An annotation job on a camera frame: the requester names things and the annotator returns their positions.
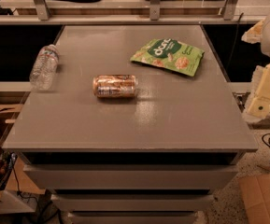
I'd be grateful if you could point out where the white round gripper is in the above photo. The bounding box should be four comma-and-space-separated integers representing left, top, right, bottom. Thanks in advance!
241, 13, 270, 119

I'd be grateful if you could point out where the orange soda can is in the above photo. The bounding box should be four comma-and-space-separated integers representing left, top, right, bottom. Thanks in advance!
92, 75, 137, 98

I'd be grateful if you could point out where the green snack bag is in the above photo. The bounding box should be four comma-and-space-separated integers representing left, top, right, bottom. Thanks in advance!
130, 38, 205, 77

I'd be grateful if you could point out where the cardboard box right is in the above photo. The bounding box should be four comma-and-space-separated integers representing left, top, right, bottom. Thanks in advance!
238, 174, 270, 224

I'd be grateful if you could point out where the cardboard box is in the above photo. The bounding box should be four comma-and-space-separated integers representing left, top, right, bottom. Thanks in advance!
0, 104, 46, 214
238, 174, 270, 224

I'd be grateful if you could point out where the grey drawer cabinet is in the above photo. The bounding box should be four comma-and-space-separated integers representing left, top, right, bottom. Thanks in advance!
4, 25, 257, 224

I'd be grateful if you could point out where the clear plastic water bottle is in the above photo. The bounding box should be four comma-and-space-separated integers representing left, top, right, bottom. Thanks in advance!
29, 44, 59, 91

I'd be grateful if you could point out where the cardboard box left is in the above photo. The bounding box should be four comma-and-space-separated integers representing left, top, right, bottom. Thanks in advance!
0, 104, 46, 214

